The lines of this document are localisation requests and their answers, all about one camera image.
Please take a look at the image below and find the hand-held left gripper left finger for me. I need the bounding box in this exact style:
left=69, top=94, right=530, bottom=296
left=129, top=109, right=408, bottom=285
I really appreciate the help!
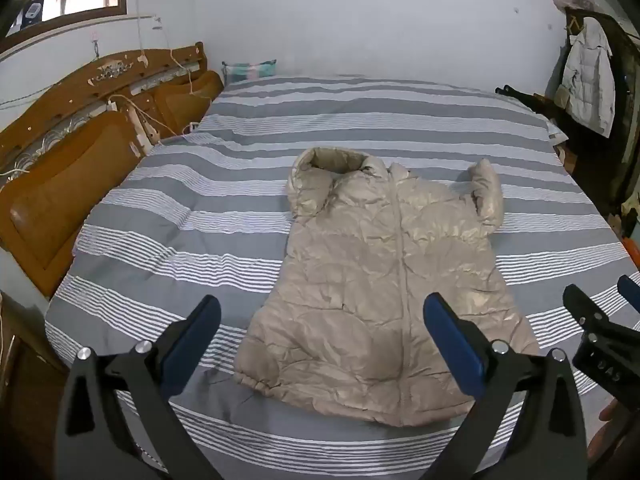
left=55, top=295, right=226, bottom=480

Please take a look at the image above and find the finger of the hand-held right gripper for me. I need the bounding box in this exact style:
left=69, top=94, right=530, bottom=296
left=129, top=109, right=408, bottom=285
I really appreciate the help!
left=617, top=275, right=640, bottom=307
left=562, top=284, right=613, bottom=335

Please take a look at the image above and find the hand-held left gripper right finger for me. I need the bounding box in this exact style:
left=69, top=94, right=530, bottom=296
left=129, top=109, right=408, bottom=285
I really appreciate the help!
left=422, top=292, right=588, bottom=480

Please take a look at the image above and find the beige puffer jacket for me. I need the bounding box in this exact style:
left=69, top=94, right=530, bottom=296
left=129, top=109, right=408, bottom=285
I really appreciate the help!
left=234, top=146, right=542, bottom=428

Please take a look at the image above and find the colourful clutter pile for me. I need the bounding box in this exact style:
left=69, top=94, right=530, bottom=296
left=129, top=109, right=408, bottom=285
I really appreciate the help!
left=606, top=194, right=640, bottom=267

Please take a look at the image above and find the grey white striped bed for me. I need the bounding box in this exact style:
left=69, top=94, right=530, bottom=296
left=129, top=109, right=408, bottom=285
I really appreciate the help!
left=44, top=76, right=640, bottom=480

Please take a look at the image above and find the dark wooden wardrobe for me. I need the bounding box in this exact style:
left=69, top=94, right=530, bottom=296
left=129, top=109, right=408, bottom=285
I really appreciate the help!
left=532, top=7, right=640, bottom=223

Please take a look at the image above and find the brown wooden nightstand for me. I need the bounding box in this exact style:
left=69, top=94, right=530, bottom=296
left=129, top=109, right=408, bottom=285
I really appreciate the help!
left=0, top=291, right=71, bottom=480

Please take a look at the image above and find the brown wooden headboard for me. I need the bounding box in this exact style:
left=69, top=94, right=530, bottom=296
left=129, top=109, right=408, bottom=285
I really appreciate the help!
left=0, top=41, right=225, bottom=301

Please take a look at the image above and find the white hanging jacket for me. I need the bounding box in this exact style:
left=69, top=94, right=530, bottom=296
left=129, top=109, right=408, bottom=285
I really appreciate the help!
left=555, top=16, right=616, bottom=139

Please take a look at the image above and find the white power strip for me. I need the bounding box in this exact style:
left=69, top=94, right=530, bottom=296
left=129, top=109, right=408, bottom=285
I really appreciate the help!
left=130, top=109, right=162, bottom=155

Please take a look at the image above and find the black object beside bed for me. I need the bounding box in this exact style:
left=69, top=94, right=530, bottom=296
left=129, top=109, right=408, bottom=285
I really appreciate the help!
left=495, top=85, right=551, bottom=110

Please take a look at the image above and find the teal plaid pillow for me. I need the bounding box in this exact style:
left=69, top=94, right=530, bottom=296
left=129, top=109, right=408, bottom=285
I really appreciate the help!
left=221, top=59, right=278, bottom=86

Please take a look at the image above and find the blue white box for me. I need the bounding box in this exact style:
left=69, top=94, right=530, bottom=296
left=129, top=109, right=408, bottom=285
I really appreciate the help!
left=19, top=0, right=47, bottom=30

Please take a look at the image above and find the white cable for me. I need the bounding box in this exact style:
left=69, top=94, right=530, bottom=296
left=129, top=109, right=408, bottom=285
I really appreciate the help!
left=107, top=12, right=211, bottom=141

